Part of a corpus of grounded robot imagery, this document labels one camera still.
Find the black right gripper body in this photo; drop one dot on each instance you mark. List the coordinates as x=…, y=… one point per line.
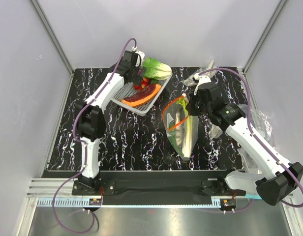
x=196, y=107

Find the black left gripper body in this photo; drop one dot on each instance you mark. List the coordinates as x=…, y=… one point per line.
x=136, y=79

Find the green white toy leek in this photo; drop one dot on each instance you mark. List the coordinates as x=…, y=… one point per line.
x=187, y=144

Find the clear zip bag orange zipper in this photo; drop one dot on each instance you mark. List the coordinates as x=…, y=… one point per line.
x=168, y=118

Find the green toy chili pepper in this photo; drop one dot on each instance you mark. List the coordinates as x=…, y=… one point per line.
x=172, y=127

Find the grey toy fish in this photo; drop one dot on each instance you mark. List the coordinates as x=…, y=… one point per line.
x=178, y=133

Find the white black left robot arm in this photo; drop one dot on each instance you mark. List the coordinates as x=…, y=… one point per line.
x=90, y=125

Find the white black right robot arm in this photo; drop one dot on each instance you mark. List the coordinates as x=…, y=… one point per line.
x=278, y=177

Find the red cherry tomato bunch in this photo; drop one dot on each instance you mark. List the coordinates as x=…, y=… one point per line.
x=144, y=82

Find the white perforated plastic basket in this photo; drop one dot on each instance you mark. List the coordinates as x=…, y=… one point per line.
x=127, y=91

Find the green white napa cabbage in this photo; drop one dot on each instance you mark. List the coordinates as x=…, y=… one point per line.
x=156, y=70

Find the red orange toy mango slice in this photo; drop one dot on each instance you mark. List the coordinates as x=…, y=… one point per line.
x=143, y=96

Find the crumpled clear plastic bags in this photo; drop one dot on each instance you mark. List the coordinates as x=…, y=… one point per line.
x=261, y=123

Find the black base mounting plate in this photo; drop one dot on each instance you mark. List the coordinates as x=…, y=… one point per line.
x=158, y=188

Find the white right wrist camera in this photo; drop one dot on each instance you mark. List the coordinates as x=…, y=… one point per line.
x=202, y=82

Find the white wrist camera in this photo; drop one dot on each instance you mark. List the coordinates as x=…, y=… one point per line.
x=202, y=82
x=140, y=56

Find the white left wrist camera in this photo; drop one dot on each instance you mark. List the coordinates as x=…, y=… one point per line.
x=140, y=56

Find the perforated cable duct rail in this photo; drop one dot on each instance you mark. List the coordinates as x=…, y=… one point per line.
x=69, y=202

